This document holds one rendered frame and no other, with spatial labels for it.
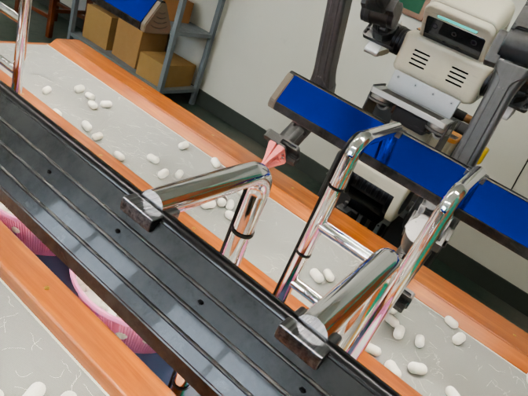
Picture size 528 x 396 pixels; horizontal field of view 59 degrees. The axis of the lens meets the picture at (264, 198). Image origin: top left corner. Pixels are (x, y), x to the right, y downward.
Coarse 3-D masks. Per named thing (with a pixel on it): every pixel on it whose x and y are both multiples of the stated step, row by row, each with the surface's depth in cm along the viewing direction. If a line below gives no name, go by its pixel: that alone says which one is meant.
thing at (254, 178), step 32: (160, 192) 35; (192, 192) 37; (224, 192) 41; (256, 192) 48; (256, 224) 51; (384, 256) 39; (352, 288) 33; (384, 288) 43; (288, 320) 30; (320, 320) 29; (352, 320) 45; (320, 352) 28
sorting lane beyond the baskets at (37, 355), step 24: (0, 288) 70; (0, 312) 67; (24, 312) 68; (0, 336) 63; (24, 336) 65; (48, 336) 66; (0, 360) 61; (24, 360) 62; (48, 360) 63; (72, 360) 64; (0, 384) 58; (24, 384) 59; (48, 384) 60; (72, 384) 61; (96, 384) 62
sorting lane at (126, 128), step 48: (0, 48) 145; (48, 48) 159; (48, 96) 129; (96, 96) 140; (144, 144) 125; (288, 240) 110; (384, 336) 92; (432, 336) 98; (432, 384) 85; (480, 384) 90
